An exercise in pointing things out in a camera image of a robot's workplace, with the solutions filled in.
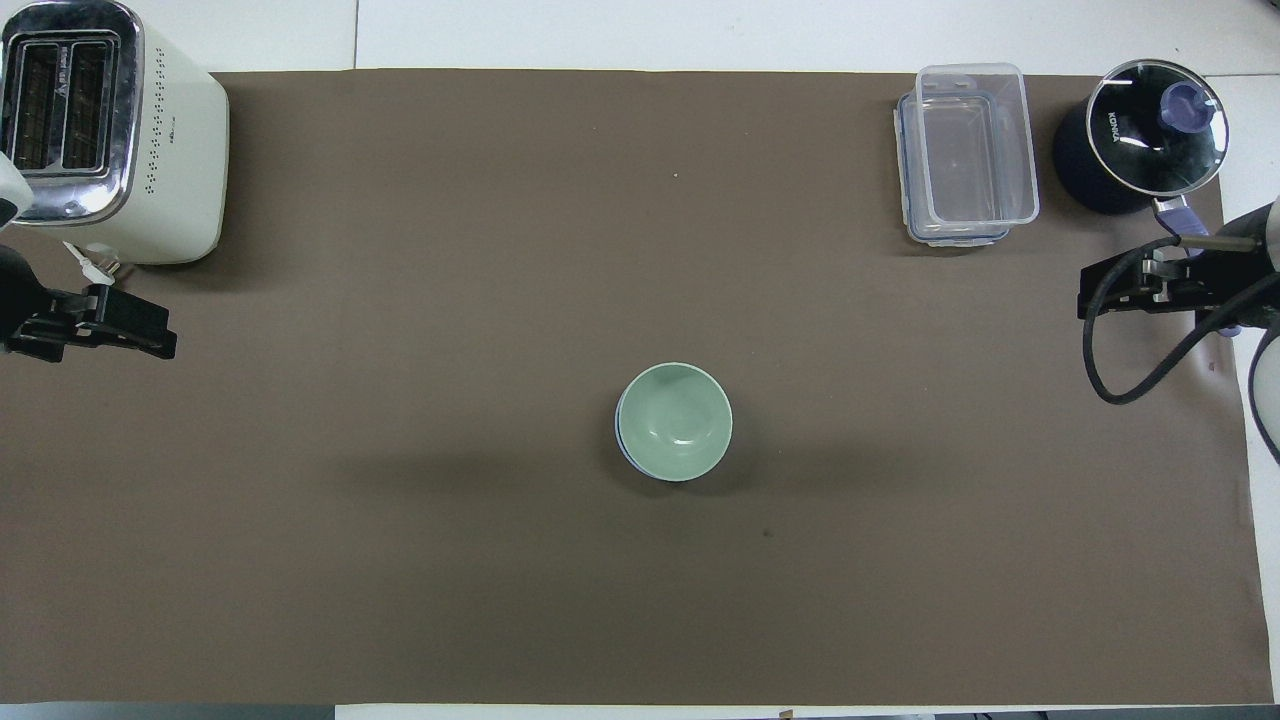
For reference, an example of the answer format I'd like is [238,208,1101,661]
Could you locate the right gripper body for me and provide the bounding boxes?
[1166,255,1253,337]

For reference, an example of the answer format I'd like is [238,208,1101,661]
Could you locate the black pot with glass lid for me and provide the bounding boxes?
[1051,58,1229,239]

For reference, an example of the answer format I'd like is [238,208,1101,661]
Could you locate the cream toaster with chrome top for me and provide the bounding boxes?
[0,0,230,266]

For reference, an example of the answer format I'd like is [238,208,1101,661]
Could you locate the green bowl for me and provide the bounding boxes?
[616,362,734,483]

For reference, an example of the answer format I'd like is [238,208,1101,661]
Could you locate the blue bowl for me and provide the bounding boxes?
[614,385,663,480]

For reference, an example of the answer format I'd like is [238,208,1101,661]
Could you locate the black cable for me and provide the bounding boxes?
[1083,237,1280,467]

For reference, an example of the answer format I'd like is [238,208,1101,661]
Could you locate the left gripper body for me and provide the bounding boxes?
[0,245,83,363]

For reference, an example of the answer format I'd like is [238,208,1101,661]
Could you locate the white toaster cable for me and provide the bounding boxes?
[62,240,122,287]

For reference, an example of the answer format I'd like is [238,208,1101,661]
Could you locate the clear lid with blue seals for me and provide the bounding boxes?
[893,91,1012,247]

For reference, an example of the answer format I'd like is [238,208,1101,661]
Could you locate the clear plastic container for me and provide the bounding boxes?
[916,63,1040,227]

